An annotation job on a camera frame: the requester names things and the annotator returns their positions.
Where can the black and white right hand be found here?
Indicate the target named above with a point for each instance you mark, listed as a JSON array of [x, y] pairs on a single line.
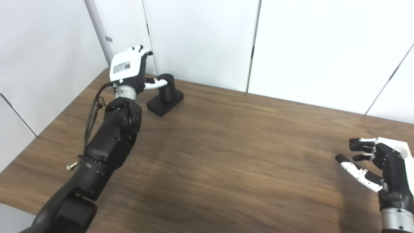
[[396, 174]]

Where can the black and white left hand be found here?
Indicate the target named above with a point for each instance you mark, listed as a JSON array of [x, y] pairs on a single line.
[[124, 68]]

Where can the black peg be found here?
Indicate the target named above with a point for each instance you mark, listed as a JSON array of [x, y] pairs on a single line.
[[168, 94]]

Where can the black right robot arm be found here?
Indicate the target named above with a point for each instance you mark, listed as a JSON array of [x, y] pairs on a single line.
[[397, 221]]

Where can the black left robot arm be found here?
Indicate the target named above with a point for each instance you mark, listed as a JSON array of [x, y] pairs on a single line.
[[110, 139]]

